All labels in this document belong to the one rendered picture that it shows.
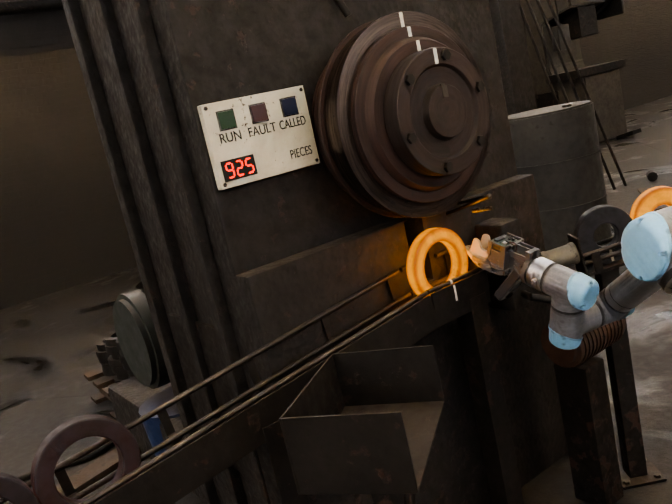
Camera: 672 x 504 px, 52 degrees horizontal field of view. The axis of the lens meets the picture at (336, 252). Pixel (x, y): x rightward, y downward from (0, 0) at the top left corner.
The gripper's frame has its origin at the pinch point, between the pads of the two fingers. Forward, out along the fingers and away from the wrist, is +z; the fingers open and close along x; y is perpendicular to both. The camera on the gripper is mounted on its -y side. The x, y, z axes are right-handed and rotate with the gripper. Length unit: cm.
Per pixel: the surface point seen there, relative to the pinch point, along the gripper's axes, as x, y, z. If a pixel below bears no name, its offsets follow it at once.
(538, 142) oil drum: -211, -47, 134
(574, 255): -22.4, -2.7, -16.0
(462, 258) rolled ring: 5.6, 0.6, -2.6
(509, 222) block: -10.5, 6.1, -3.6
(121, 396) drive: 57, -95, 128
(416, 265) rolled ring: 20.9, 3.6, -1.9
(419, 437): 57, -3, -40
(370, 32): 22, 55, 13
